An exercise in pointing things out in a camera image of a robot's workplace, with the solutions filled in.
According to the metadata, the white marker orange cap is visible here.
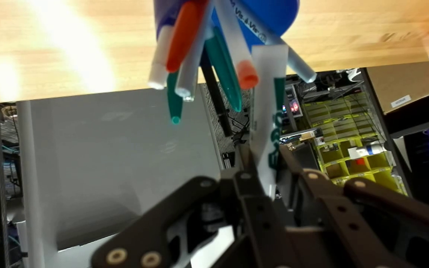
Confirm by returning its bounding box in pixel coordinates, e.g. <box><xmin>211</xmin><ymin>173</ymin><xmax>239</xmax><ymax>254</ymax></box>
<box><xmin>214</xmin><ymin>0</ymin><xmax>261</xmax><ymax>92</ymax></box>

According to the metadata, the plain white marker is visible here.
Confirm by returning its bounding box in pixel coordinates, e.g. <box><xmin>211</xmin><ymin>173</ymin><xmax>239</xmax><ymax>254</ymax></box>
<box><xmin>148</xmin><ymin>22</ymin><xmax>178</xmax><ymax>91</ymax></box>
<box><xmin>175</xmin><ymin>28</ymin><xmax>212</xmax><ymax>103</ymax></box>

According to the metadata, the white marker grey end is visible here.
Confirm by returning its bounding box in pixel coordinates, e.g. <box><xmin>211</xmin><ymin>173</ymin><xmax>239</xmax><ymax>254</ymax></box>
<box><xmin>254</xmin><ymin>24</ymin><xmax>319</xmax><ymax>85</ymax></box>

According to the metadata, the teal tipped marker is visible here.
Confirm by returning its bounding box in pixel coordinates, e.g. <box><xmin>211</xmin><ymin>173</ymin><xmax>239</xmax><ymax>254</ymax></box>
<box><xmin>166</xmin><ymin>71</ymin><xmax>185</xmax><ymax>126</ymax></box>

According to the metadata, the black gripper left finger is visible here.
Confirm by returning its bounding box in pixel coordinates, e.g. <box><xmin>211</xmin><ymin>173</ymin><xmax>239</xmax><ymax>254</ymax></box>
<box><xmin>91</xmin><ymin>143</ymin><xmax>295</xmax><ymax>268</ymax></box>

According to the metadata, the thin black pen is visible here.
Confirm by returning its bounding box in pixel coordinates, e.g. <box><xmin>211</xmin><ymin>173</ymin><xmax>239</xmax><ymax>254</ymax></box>
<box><xmin>199</xmin><ymin>49</ymin><xmax>237</xmax><ymax>138</ymax></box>

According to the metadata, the blue plastic cup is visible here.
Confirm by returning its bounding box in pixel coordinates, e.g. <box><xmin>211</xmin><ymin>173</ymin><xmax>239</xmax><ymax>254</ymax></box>
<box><xmin>154</xmin><ymin>0</ymin><xmax>301</xmax><ymax>52</ymax></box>

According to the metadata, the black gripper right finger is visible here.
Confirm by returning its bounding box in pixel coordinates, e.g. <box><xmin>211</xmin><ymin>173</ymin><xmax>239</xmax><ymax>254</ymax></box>
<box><xmin>279</xmin><ymin>143</ymin><xmax>429</xmax><ymax>268</ymax></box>

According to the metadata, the yellow storage shelf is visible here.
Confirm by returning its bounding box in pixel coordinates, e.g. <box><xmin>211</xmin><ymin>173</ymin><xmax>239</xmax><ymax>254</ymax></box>
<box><xmin>284</xmin><ymin>83</ymin><xmax>412</xmax><ymax>196</ymax></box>

